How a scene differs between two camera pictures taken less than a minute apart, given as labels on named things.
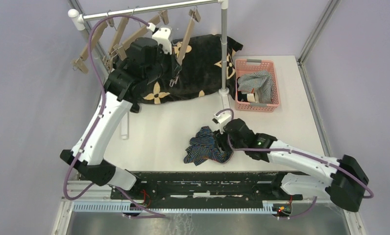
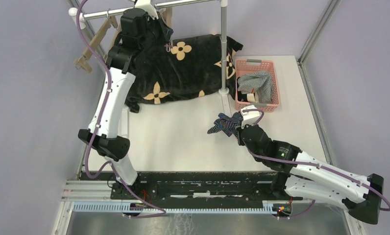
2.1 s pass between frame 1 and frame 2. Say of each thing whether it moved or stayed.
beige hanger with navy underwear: moved
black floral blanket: stayed
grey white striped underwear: stayed
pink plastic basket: stayed
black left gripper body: moved
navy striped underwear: moved
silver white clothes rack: stayed
